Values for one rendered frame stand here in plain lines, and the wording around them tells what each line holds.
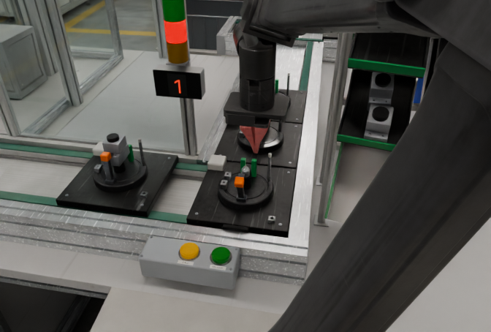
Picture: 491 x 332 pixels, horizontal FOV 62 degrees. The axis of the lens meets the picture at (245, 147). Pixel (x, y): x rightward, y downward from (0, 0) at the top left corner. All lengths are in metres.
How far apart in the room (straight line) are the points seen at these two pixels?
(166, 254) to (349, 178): 0.44
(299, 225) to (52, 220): 0.59
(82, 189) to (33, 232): 0.15
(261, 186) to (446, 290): 0.48
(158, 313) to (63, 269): 0.27
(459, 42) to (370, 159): 0.77
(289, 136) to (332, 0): 0.90
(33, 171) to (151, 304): 0.58
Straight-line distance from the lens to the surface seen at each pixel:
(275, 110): 0.67
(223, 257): 0.90
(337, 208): 0.97
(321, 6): 0.42
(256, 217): 0.98
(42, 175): 1.33
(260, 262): 0.96
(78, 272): 1.09
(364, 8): 0.34
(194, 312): 0.96
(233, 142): 1.23
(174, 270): 0.93
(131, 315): 0.98
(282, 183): 1.08
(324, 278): 0.31
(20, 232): 1.18
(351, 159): 0.98
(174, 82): 1.04
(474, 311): 1.07
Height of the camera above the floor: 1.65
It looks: 34 degrees down
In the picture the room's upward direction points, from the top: straight up
